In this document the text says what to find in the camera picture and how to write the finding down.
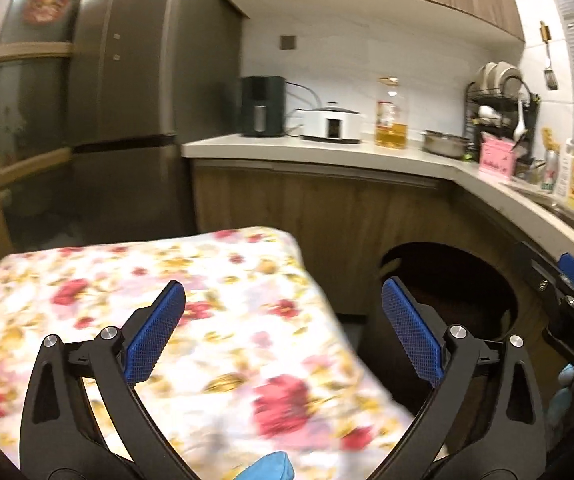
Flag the cooking oil bottle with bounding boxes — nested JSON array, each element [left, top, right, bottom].
[[374, 77, 410, 150]]

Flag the pink utensil holder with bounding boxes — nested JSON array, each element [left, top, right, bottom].
[[478, 135, 518, 181]]

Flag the red door decoration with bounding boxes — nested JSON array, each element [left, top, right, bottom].
[[22, 0, 70, 23]]

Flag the white plate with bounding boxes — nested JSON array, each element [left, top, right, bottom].
[[477, 62, 500, 91], [492, 61, 522, 91]]

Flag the grey refrigerator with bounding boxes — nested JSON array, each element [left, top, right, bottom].
[[64, 0, 242, 241]]

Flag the wooden glass door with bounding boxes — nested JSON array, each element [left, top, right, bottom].
[[0, 0, 118, 261]]

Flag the white electric cooker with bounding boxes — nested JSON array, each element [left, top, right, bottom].
[[299, 102, 365, 143]]

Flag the wooden base cabinets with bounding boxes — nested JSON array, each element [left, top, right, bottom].
[[189, 159, 562, 411]]

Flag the white plastic bottle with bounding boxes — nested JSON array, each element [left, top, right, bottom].
[[553, 138, 574, 201]]

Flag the beige stone countertop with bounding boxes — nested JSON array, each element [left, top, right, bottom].
[[182, 132, 574, 281]]

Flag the metal slotted spatula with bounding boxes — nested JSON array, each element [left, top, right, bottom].
[[543, 42, 559, 91]]

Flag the drink can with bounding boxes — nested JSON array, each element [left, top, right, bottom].
[[541, 149, 560, 193]]

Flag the steel sink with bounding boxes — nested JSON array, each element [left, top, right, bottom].
[[502, 180, 574, 241]]

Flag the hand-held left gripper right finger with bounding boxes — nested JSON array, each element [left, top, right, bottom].
[[367, 276, 548, 480]]

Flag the black wire dish rack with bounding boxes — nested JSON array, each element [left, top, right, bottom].
[[464, 77, 540, 171]]

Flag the black round bin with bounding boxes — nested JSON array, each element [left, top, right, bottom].
[[378, 241, 520, 456]]

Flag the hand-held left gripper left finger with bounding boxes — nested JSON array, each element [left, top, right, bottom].
[[18, 280, 195, 480]]

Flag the black air fryer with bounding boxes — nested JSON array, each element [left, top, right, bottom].
[[239, 75, 288, 138]]

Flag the steel basin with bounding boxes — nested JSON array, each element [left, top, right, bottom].
[[422, 130, 472, 157]]

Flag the white ladle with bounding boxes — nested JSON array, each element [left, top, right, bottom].
[[512, 97, 528, 142]]

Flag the floral printed cloth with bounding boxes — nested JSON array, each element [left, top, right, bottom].
[[0, 226, 418, 476]]

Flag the appliance power cable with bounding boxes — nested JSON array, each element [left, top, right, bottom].
[[284, 81, 318, 111]]

